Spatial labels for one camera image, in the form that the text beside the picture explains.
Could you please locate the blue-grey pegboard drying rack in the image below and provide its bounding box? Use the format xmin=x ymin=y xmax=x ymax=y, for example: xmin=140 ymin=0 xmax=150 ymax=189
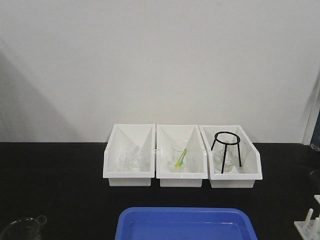
xmin=310 ymin=114 xmax=320 ymax=152

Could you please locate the white test tube rack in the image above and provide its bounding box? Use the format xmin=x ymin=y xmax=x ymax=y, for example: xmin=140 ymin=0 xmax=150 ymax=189
xmin=293 ymin=208 xmax=320 ymax=240

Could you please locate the glass beaker in middle bin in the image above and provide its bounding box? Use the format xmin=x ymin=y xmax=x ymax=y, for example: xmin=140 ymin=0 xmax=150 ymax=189
xmin=168 ymin=139 xmax=192 ymax=173

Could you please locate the middle white storage bin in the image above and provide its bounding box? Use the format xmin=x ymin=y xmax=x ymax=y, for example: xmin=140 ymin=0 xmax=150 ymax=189
xmin=156 ymin=124 xmax=208 ymax=188

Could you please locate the white storage bin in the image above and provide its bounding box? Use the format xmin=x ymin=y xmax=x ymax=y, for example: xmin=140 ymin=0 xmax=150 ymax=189
xmin=102 ymin=123 xmax=156 ymax=187
xmin=156 ymin=124 xmax=208 ymax=188
xmin=199 ymin=125 xmax=263 ymax=189

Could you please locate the green plastic spatula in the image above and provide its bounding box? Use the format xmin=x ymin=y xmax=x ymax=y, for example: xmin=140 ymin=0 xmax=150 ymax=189
xmin=177 ymin=151 xmax=187 ymax=166

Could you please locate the glassware in left bin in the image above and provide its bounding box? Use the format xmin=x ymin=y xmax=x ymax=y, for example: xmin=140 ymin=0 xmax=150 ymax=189
xmin=115 ymin=146 xmax=150 ymax=173

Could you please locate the left white storage bin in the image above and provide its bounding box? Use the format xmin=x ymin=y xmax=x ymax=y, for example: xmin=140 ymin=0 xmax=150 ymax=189
xmin=102 ymin=123 xmax=156 ymax=187

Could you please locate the glass alcohol burner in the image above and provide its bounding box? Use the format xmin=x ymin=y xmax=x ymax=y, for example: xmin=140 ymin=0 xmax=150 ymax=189
xmin=213 ymin=140 xmax=237 ymax=174

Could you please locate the black metal tripod stand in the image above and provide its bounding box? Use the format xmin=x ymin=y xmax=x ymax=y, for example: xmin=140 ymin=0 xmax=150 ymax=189
xmin=211 ymin=131 xmax=242 ymax=174

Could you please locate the right white storage bin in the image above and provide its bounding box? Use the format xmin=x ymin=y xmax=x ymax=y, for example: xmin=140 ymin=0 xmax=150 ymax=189
xmin=199 ymin=125 xmax=263 ymax=189

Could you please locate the blue plastic tray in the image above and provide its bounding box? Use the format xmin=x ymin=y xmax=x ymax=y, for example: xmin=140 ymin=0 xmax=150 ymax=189
xmin=115 ymin=207 xmax=257 ymax=240

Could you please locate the glass beaker on counter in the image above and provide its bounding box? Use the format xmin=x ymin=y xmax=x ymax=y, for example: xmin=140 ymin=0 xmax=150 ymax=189
xmin=0 ymin=217 xmax=42 ymax=240

